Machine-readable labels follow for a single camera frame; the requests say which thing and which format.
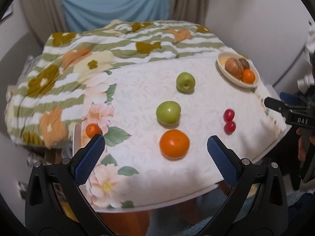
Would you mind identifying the small mandarin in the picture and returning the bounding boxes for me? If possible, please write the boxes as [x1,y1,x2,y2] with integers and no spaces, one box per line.
[241,69,256,84]
[85,123,102,138]

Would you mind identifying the red cherry tomato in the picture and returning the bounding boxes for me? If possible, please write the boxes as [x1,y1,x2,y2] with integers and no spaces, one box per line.
[224,121,236,135]
[223,109,235,122]

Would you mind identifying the brown kiwi fruit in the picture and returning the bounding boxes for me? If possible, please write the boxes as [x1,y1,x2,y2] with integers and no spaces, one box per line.
[239,58,250,69]

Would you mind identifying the large orange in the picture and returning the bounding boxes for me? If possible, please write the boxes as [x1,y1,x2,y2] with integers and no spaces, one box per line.
[159,129,190,160]

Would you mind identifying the person right hand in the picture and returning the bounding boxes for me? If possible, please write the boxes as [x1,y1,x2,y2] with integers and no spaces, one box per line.
[296,128,315,161]

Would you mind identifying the white clothes hanging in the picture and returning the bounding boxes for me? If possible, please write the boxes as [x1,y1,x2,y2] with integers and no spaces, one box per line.
[297,22,314,94]

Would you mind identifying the small mandarin on table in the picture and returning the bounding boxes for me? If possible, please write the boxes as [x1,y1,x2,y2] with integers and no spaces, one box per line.
[85,123,102,138]

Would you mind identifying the green striped floral duvet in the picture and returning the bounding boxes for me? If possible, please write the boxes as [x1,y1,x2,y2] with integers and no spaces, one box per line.
[5,20,224,148]

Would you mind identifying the cream yellow plate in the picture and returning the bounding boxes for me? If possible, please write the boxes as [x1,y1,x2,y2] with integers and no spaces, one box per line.
[217,51,260,89]

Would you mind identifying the white floral tablecloth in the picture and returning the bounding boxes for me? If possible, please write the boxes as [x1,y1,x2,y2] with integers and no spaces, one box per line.
[74,56,286,212]

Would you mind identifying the green apple near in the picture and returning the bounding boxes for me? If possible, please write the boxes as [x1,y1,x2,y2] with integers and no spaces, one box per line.
[156,101,181,125]

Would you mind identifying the green apple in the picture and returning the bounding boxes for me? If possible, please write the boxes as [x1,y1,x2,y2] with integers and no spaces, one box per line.
[156,101,181,125]
[176,72,196,93]

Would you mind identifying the green apple far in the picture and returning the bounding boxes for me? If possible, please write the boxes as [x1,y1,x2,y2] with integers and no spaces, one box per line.
[176,72,196,93]

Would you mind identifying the right beige curtain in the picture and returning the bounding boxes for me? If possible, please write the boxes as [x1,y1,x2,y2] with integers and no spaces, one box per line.
[169,0,209,25]

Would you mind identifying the beige curtain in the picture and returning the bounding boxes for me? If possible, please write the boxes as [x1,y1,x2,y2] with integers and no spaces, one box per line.
[20,0,68,46]
[169,0,209,25]

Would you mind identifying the blue cloth over window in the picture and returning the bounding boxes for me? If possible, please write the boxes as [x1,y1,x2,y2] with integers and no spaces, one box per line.
[61,0,170,32]

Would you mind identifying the left beige curtain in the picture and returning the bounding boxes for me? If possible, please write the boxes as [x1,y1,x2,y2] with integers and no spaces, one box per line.
[20,0,68,46]

